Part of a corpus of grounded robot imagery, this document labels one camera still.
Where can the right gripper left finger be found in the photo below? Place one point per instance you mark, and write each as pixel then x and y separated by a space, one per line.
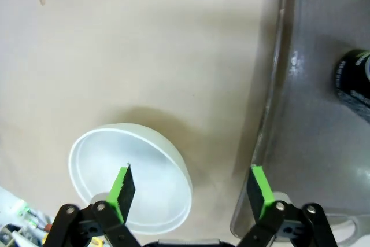
pixel 118 200

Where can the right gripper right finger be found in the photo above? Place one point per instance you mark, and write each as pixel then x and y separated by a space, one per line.
pixel 263 198

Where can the white plastic bowl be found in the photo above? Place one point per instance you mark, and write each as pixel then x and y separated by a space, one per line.
pixel 101 151

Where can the black can grey print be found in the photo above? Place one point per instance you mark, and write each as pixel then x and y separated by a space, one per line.
pixel 351 88

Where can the brown plastic tray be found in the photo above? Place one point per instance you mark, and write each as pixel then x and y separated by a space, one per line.
pixel 312 119

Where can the colourful small parts clutter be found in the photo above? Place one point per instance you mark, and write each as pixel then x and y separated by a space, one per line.
pixel 20 221

